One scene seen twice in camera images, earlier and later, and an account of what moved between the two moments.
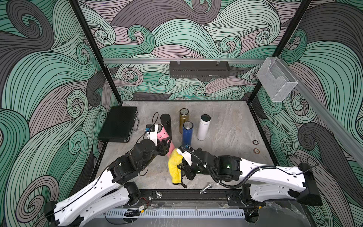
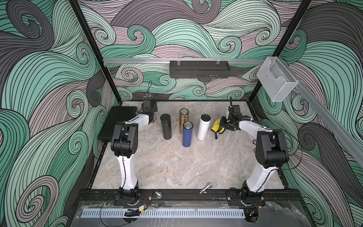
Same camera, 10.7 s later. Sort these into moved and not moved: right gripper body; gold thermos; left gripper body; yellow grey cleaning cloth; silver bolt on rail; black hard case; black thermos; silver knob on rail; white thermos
Moved: right gripper body; left gripper body; yellow grey cleaning cloth
Not moved: silver bolt on rail; silver knob on rail; white thermos; gold thermos; black hard case; black thermos
